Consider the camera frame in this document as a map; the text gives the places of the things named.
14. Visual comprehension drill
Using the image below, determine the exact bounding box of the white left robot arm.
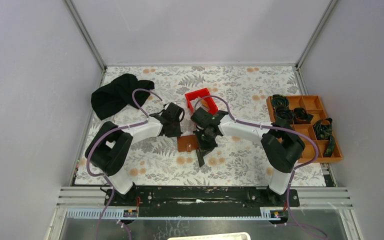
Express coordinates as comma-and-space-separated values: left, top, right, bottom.
85, 102, 185, 206

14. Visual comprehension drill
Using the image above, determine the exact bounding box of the floral table mat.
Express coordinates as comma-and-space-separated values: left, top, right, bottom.
102, 66, 300, 186

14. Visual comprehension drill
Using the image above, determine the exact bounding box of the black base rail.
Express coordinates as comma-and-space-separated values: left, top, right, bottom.
104, 185, 300, 218

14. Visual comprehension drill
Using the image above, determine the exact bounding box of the orange compartment tray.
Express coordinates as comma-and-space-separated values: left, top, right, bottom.
266, 95, 343, 163

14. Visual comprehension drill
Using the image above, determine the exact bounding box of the black cloth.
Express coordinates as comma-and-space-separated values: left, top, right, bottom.
90, 73, 155, 120

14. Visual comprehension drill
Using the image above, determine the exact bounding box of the dark patterned tie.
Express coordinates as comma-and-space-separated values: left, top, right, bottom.
312, 117, 336, 158

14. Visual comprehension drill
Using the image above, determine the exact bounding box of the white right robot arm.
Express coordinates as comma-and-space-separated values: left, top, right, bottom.
191, 108, 306, 206

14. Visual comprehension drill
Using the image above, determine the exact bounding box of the brown leather card holder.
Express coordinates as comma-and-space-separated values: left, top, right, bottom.
177, 134, 199, 153

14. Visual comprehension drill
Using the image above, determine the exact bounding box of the stack of credit cards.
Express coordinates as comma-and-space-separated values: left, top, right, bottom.
200, 100, 211, 112

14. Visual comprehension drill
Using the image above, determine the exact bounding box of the dark rolled tie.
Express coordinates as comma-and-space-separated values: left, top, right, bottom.
274, 107, 294, 125
271, 94, 290, 110
293, 107, 314, 125

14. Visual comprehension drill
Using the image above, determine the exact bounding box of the red plastic bin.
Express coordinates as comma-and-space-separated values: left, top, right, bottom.
184, 88, 219, 114

